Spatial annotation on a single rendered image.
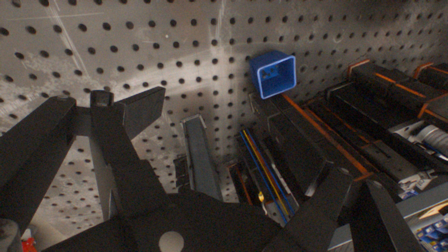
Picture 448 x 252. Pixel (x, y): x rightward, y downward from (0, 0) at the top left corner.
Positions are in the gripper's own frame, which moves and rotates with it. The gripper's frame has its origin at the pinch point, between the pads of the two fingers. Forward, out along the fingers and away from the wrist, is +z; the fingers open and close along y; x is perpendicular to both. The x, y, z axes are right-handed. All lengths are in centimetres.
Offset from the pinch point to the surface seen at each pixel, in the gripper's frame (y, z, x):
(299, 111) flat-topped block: 20.0, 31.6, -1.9
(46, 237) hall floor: -138, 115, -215
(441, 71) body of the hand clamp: 77, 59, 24
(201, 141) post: -3.0, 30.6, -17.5
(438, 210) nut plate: 36.9, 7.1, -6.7
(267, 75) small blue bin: 11.2, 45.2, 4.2
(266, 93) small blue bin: 11.5, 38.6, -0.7
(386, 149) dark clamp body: 45, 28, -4
